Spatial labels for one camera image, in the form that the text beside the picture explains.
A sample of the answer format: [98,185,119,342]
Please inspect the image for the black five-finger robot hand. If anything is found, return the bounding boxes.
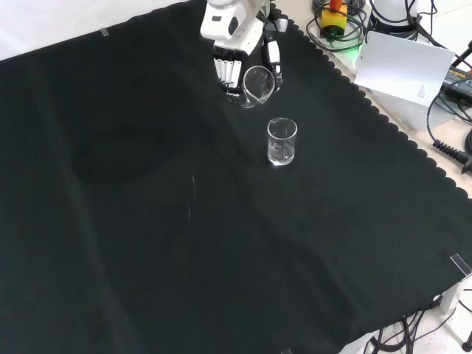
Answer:
[200,6,285,107]

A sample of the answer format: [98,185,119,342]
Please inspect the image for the small clear glass beaker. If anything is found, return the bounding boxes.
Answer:
[242,65,276,109]

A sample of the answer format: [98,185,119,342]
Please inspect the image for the clear glass beaker with spout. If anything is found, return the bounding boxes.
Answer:
[266,117,299,167]

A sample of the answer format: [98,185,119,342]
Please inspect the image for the yellow stop button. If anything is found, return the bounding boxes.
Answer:
[319,0,350,39]

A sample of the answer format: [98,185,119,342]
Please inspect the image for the white box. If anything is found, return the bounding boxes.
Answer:
[363,86,443,133]

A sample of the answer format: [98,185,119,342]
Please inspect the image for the black table cloth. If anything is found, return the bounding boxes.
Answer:
[0,0,472,354]

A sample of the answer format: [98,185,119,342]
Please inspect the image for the black power adapter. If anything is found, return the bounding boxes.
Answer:
[441,66,472,94]

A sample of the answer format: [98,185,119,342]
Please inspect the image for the white table leg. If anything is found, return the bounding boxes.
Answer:
[440,275,472,315]

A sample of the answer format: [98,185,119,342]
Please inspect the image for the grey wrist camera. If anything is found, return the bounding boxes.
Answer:
[265,15,291,34]

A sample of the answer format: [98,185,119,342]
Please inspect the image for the black looped cable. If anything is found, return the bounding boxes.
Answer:
[305,0,369,53]

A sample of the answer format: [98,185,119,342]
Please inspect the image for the black coiled cable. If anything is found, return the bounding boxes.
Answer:
[426,88,472,174]

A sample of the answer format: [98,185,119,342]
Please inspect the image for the black floor cables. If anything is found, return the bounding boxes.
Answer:
[363,294,472,354]

